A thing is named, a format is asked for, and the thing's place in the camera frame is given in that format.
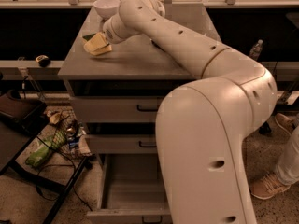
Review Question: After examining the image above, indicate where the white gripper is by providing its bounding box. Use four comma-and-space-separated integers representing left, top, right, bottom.
83, 13, 142, 54

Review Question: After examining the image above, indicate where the green yellow sponge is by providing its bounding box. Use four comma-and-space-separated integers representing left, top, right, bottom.
81, 33, 114, 57

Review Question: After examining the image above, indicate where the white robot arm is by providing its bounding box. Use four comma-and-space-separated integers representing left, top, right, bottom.
103, 0, 277, 224

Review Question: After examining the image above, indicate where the grey drawer cabinet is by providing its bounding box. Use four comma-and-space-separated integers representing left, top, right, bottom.
57, 3, 222, 224

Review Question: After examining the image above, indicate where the top grey drawer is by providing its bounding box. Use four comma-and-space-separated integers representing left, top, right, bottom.
69, 80, 185, 124

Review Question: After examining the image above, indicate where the middle grey drawer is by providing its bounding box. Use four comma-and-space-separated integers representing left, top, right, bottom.
86, 123, 157, 154

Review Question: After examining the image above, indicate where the bottom grey open drawer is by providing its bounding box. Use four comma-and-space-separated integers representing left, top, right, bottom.
87, 153, 172, 224

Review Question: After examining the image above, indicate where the white bowl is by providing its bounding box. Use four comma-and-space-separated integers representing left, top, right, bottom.
93, 0, 120, 20

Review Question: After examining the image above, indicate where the small black round device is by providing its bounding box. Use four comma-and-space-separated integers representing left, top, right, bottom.
36, 55, 51, 68

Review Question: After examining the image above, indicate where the dark brown chair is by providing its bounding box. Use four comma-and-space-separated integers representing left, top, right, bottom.
0, 90, 47, 135

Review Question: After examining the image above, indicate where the green snack bag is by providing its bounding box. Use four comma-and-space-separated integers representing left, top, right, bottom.
25, 131, 66, 169

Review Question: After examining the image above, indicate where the clear water bottle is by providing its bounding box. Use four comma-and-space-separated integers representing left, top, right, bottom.
249, 39, 263, 61

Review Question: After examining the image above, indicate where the tan sneaker far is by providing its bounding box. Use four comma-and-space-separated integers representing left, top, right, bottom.
275, 113, 297, 135

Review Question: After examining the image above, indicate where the tan sneaker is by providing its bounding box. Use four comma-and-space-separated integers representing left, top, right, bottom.
249, 173, 291, 200
275, 113, 297, 135

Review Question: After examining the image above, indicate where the tan sneaker near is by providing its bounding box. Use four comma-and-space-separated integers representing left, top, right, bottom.
249, 173, 291, 200

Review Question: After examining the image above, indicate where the light trouser leg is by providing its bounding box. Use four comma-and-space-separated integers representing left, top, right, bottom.
274, 131, 299, 185

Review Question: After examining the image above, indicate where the wire basket with items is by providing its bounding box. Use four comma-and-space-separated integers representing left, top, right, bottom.
46, 108, 92, 159

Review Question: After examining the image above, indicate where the black table frame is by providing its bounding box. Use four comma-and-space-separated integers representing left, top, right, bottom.
0, 121, 89, 224

